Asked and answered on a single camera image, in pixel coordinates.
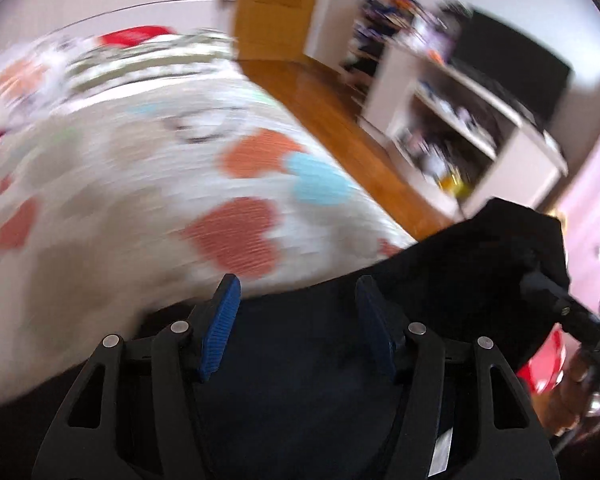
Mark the heart patterned quilt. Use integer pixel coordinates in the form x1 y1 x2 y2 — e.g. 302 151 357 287
0 62 413 405

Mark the white tv cabinet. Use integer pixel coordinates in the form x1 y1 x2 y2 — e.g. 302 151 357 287
358 42 568 220

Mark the black television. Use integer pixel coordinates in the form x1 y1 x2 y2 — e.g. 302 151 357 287
449 9 572 130

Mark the green hedgehog bolster pillow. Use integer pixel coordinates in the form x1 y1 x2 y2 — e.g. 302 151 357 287
65 29 237 98

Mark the shoe rack with clutter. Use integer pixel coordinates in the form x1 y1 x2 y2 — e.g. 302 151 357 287
339 0 432 103

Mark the wooden door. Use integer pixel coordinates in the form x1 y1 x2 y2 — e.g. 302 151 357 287
234 0 315 61

